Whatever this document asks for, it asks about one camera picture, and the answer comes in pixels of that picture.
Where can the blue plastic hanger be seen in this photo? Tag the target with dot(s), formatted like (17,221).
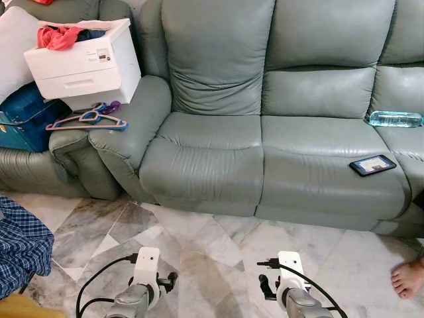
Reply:
(88,118)

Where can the purple plastic hanger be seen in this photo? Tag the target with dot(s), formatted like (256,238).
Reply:
(114,105)

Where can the pink plastic hanger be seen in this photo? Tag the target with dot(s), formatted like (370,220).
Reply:
(52,125)

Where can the grey-green leather sofa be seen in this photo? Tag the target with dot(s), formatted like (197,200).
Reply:
(218,159)

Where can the person's bare foot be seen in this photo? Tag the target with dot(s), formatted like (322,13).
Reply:
(409,278)

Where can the blue plaid trouser leg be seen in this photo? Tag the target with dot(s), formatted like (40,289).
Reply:
(23,245)

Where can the black tablet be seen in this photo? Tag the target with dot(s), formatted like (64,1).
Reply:
(372,165)

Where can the clear plastic water bottle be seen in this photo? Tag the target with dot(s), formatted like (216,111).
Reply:
(394,119)

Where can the blue storage bag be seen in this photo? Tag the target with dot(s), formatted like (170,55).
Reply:
(26,116)

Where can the white plastic drawer box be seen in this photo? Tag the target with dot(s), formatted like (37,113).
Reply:
(86,73)

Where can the coral red garment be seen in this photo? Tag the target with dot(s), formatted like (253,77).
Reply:
(56,38)

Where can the white pillow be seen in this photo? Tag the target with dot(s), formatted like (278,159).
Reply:
(16,53)

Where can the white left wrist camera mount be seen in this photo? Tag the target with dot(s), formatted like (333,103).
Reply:
(146,265)

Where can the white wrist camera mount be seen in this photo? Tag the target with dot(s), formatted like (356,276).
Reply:
(290,265)
(146,265)

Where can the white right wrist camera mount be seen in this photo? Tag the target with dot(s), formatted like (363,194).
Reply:
(290,265)

